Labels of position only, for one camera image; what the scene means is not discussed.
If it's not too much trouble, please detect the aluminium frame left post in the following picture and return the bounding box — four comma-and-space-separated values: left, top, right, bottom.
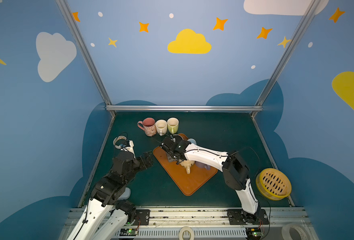
55, 0, 112, 107

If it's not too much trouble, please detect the beige ceramic teapot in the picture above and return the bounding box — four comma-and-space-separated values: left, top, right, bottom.
180, 160, 195, 175

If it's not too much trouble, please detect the aluminium frame right post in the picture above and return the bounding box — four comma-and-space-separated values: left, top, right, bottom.
251, 0, 322, 119

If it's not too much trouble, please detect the orange plastic tray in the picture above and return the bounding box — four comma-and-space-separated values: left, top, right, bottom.
153, 147, 218, 196

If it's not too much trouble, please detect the white tape roll front centre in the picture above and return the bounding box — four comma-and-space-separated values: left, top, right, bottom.
178, 227, 195, 240

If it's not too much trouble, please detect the grey sponge pad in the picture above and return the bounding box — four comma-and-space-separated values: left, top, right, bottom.
118, 188, 131, 201

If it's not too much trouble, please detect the aluminium frame back bar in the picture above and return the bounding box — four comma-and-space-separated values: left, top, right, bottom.
106, 105, 263, 112

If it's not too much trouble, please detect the aluminium frame post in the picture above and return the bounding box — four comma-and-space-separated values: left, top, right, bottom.
55, 0, 112, 107
251, 0, 322, 119

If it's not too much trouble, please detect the light blue mug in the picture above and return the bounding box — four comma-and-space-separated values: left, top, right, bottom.
187, 139, 197, 145

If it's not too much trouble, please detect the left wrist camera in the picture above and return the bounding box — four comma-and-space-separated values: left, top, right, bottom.
120, 140, 136, 157

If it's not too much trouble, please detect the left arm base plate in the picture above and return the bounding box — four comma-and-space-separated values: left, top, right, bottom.
133, 209, 150, 227

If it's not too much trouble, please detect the lavender mug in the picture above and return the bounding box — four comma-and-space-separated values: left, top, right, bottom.
196, 162, 211, 170

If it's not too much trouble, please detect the yellow plastic basket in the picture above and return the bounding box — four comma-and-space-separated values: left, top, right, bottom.
256, 168, 292, 201

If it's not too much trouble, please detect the light green mug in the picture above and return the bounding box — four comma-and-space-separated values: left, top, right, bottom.
167, 118, 179, 135

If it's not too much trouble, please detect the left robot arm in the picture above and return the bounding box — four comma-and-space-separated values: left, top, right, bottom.
68, 151, 153, 240

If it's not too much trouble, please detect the cream white mug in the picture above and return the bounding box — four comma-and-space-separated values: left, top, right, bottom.
156, 120, 168, 136

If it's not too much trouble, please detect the aluminium front rail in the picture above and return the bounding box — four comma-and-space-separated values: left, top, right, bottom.
59, 207, 318, 240

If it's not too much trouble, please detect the pink ghost mug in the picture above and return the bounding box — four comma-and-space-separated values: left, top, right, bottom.
138, 118, 157, 137

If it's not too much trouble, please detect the masking tape roll on table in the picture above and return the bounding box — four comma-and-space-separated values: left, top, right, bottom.
113, 136, 127, 149

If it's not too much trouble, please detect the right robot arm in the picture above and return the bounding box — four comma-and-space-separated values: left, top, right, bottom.
160, 135, 261, 216

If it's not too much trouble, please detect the clear tape roll front right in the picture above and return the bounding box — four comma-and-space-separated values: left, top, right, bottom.
281, 222, 309, 240

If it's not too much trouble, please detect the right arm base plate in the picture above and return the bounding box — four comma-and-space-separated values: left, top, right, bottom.
227, 209, 270, 225

